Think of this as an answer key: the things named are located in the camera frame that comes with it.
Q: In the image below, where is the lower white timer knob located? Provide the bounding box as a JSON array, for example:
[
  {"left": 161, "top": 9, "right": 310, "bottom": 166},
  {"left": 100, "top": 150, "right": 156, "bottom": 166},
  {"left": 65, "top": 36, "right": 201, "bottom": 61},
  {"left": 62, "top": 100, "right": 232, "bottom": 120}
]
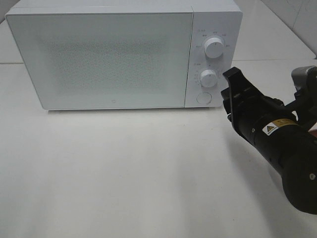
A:
[{"left": 200, "top": 69, "right": 218, "bottom": 88}]

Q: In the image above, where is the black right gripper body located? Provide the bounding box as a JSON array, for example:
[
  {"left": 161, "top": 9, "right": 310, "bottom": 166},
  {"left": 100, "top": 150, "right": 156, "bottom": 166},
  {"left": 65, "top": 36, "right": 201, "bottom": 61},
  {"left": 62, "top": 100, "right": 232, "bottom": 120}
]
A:
[{"left": 227, "top": 85, "right": 284, "bottom": 141}]

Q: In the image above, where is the upper white power knob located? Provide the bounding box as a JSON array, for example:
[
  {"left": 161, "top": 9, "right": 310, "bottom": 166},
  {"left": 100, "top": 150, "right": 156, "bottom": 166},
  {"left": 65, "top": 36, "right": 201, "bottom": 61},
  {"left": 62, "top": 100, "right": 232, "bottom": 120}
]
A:
[{"left": 204, "top": 36, "right": 224, "bottom": 59}]

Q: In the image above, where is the white microwave door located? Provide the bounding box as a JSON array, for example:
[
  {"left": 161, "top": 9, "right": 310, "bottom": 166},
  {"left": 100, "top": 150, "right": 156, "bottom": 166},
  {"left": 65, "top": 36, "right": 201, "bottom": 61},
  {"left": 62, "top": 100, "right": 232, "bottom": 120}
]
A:
[{"left": 7, "top": 13, "right": 192, "bottom": 110}]

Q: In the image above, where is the white microwave oven body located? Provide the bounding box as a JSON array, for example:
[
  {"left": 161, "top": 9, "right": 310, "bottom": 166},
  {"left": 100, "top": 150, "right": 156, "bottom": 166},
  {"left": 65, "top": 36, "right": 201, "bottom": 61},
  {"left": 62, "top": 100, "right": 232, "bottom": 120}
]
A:
[{"left": 5, "top": 0, "right": 243, "bottom": 109}]

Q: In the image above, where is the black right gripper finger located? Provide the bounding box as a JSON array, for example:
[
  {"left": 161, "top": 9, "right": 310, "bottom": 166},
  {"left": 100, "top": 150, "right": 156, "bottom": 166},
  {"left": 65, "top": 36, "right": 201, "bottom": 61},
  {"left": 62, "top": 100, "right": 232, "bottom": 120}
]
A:
[
  {"left": 221, "top": 88, "right": 231, "bottom": 115},
  {"left": 223, "top": 67, "right": 250, "bottom": 94}
]

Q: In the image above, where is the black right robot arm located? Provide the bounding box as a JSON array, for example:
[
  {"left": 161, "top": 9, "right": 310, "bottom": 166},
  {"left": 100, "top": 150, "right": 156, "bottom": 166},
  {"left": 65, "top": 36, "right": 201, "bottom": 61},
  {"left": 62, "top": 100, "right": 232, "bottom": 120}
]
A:
[{"left": 221, "top": 65, "right": 317, "bottom": 214}]

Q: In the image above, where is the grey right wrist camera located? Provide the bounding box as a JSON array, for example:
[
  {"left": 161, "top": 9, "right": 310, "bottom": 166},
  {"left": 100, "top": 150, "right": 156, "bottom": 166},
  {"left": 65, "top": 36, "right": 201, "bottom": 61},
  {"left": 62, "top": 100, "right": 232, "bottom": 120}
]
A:
[{"left": 291, "top": 65, "right": 317, "bottom": 98}]

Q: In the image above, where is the round white door button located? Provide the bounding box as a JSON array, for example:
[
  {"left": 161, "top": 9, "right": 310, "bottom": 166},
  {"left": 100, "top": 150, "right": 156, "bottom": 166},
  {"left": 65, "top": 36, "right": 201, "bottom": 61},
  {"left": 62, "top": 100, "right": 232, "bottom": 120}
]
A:
[{"left": 197, "top": 92, "right": 212, "bottom": 105}]

